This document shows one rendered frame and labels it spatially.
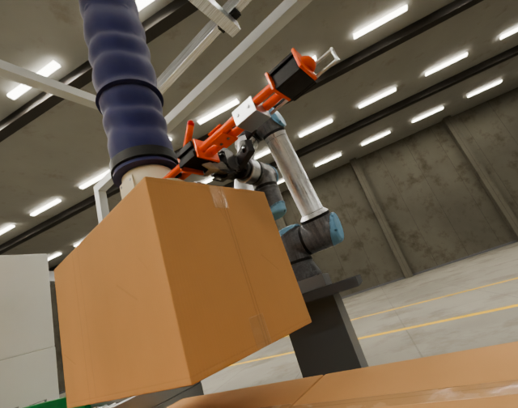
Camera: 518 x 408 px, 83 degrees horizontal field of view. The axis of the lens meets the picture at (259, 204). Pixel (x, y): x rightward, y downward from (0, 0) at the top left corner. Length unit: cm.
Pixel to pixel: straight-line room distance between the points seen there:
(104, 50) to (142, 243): 86
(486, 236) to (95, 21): 1442
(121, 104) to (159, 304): 74
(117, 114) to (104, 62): 22
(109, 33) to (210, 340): 113
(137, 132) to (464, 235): 1410
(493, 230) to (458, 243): 133
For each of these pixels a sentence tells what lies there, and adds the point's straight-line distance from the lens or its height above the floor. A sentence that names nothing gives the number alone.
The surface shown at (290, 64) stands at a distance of 71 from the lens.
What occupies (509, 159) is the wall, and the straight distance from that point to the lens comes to 1577.
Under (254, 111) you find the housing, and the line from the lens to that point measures 73.
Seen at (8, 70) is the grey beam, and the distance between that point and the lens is 348.
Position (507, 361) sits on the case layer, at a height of 54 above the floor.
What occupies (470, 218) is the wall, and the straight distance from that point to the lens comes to 1476.
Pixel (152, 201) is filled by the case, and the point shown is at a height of 101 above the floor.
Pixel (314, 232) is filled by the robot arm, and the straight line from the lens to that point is 141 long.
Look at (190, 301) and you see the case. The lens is 59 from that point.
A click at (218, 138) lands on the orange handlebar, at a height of 119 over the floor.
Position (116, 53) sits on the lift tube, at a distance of 129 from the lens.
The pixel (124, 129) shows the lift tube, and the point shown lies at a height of 141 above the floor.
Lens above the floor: 75
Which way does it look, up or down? 19 degrees up
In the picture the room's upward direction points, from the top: 19 degrees counter-clockwise
